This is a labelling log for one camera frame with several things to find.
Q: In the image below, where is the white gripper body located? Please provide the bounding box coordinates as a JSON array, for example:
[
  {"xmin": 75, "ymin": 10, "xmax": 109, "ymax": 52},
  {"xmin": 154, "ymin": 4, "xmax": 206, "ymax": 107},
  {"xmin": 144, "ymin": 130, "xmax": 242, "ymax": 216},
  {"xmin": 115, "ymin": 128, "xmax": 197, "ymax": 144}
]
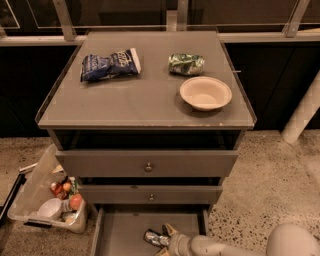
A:
[{"xmin": 168, "ymin": 233, "xmax": 192, "ymax": 256}]

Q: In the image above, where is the silver blue redbull can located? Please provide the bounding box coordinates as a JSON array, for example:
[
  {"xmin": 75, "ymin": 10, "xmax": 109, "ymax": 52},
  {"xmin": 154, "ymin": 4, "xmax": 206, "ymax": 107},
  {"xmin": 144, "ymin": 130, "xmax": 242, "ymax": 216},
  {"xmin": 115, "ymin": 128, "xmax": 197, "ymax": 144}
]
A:
[{"xmin": 144, "ymin": 229, "xmax": 170, "ymax": 247}]

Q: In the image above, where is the grey open bottom drawer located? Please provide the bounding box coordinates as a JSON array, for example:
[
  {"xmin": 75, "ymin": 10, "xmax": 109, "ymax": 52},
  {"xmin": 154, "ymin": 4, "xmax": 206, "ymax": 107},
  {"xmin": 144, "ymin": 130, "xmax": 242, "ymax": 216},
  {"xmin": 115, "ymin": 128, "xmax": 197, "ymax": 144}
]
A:
[{"xmin": 90, "ymin": 205, "xmax": 208, "ymax": 256}]

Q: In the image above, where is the grey middle drawer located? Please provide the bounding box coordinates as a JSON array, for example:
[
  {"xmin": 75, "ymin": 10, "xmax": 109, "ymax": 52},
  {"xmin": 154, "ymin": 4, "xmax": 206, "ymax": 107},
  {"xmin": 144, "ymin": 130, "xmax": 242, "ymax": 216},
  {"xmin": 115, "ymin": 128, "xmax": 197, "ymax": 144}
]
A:
[{"xmin": 79, "ymin": 185, "xmax": 222, "ymax": 205}]

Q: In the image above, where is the grey drawer cabinet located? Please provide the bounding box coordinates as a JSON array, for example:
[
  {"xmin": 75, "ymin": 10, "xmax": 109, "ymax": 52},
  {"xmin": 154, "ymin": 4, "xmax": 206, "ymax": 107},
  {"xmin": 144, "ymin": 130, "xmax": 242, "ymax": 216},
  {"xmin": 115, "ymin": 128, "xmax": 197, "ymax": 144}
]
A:
[{"xmin": 35, "ymin": 30, "xmax": 258, "ymax": 256}]

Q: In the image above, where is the grey top drawer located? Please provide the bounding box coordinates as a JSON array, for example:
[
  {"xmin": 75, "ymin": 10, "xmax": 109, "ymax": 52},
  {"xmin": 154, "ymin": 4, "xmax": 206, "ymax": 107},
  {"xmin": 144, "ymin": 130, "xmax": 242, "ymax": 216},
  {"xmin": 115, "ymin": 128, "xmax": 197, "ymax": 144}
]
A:
[{"xmin": 56, "ymin": 150, "xmax": 238, "ymax": 178}]

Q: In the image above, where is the red apple in bin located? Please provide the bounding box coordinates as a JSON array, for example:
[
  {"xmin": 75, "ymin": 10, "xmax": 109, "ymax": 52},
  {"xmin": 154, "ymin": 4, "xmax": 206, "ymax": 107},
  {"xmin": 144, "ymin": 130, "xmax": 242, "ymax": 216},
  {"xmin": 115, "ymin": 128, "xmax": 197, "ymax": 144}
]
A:
[{"xmin": 70, "ymin": 194, "xmax": 83, "ymax": 210}]

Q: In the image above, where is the clear plastic storage bin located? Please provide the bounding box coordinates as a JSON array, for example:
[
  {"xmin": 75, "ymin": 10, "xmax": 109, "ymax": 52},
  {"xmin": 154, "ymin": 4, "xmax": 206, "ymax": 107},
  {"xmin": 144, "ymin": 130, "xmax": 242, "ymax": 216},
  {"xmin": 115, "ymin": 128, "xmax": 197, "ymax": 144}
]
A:
[{"xmin": 8, "ymin": 145, "xmax": 87, "ymax": 233}]

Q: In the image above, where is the beige paper bowl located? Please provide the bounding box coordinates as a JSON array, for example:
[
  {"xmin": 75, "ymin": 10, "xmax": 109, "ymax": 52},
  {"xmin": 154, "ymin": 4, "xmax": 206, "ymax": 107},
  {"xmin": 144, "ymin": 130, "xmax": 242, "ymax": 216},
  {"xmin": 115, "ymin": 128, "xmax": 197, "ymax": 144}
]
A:
[{"xmin": 180, "ymin": 76, "xmax": 232, "ymax": 111}]

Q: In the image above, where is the green crumpled snack bag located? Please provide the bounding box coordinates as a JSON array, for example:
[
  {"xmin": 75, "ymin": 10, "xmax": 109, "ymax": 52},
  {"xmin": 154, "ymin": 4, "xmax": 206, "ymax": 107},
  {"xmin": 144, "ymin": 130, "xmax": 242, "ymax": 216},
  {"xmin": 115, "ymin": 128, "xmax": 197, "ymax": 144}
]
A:
[{"xmin": 168, "ymin": 53, "xmax": 205, "ymax": 76}]

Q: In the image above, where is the blue chip bag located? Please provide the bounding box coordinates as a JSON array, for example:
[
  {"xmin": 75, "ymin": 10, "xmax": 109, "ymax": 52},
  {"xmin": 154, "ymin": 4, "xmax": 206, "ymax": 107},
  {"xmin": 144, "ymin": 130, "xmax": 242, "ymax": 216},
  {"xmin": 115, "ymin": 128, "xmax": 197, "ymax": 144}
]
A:
[{"xmin": 80, "ymin": 48, "xmax": 141, "ymax": 82}]

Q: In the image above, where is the metal railing frame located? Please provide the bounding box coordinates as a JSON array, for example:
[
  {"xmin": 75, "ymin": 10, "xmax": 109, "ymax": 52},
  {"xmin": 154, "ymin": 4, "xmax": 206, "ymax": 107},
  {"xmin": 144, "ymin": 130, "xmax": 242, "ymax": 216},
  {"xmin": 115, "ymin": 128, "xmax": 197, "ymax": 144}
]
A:
[{"xmin": 0, "ymin": 0, "xmax": 320, "ymax": 47}]

